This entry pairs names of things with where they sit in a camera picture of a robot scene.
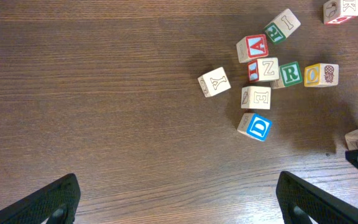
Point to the wooden block red side K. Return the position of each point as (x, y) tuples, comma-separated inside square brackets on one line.
[(339, 11)]

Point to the wooden block blue side Y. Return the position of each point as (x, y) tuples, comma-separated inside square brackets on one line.
[(214, 82)]

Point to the wooden block blue D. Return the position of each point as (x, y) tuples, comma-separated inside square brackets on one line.
[(254, 126)]

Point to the wooden block green side I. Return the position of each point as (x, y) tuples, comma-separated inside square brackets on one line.
[(282, 26)]

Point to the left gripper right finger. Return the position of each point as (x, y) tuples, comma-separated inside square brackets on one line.
[(303, 202)]

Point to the wooden block letter Z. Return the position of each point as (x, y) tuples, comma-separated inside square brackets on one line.
[(263, 69)]

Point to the wooden block red A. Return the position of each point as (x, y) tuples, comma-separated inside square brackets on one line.
[(252, 47)]

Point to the wooden block pineapple yellow O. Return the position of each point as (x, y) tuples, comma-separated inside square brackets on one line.
[(321, 75)]

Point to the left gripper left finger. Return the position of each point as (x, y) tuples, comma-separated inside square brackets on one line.
[(55, 203)]

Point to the wooden block letter E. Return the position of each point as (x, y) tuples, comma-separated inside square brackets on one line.
[(256, 97)]

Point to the wooden block green R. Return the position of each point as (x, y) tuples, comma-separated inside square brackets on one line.
[(289, 75)]

